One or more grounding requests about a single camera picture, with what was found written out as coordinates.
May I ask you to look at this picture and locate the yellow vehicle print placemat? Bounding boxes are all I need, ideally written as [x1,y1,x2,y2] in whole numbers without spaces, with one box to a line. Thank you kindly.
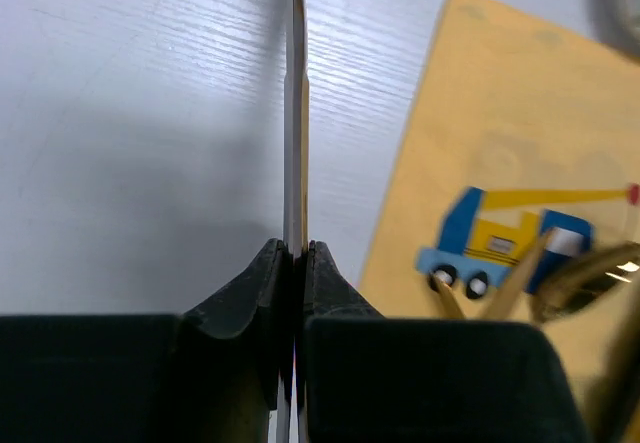
[359,0,639,419]

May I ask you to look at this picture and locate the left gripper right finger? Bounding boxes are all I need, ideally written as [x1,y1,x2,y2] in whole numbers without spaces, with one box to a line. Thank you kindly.
[299,242,589,442]

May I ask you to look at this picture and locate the square black brown plate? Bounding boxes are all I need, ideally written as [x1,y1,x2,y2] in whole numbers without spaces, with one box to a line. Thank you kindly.
[585,0,639,59]

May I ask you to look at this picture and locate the gold spoon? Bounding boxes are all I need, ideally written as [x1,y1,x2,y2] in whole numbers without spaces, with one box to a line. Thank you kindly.
[531,241,639,325]

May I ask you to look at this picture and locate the metal serving tongs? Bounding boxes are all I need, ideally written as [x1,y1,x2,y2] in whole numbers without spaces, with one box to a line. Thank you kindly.
[276,0,309,442]

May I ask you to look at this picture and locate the gold fork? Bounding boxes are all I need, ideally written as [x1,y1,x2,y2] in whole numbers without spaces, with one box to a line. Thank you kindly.
[430,228,556,321]

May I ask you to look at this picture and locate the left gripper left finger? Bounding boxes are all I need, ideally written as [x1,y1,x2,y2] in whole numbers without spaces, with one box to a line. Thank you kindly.
[1,239,290,442]

